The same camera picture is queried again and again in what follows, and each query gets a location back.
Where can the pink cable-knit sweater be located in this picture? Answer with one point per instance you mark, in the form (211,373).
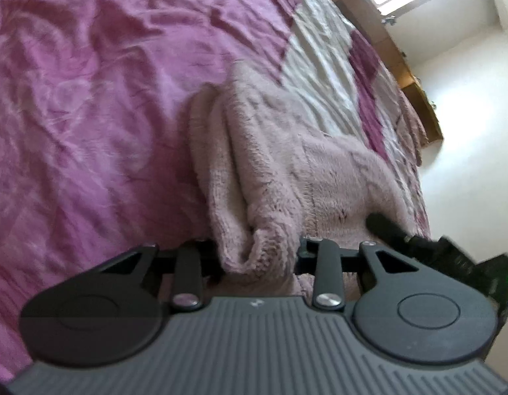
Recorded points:
(271,178)

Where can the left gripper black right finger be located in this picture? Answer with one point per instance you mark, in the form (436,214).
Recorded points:
(403,308)

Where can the wooden bedside ledge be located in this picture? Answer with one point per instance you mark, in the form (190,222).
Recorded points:
(368,20)

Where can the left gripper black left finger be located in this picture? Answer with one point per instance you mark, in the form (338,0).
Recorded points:
(115,310)

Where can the purple and white bedspread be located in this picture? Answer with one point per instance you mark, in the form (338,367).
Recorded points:
(94,98)

